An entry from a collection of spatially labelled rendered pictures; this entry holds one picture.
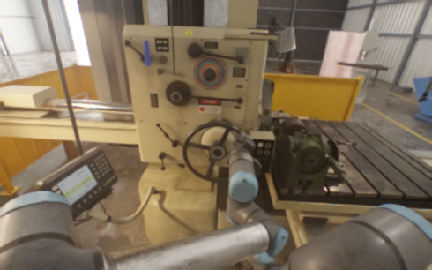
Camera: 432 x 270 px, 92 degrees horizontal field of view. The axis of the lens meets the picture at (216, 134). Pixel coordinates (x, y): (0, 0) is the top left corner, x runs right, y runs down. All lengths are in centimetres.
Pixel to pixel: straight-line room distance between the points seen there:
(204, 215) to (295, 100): 275
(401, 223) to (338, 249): 13
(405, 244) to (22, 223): 62
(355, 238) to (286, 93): 352
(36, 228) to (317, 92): 391
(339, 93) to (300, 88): 68
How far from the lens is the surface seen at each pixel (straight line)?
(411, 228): 52
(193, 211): 181
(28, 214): 48
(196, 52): 113
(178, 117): 130
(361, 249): 44
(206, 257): 51
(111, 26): 205
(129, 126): 174
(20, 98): 215
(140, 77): 129
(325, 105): 417
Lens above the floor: 190
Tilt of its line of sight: 27 degrees down
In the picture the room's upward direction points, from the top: 2 degrees clockwise
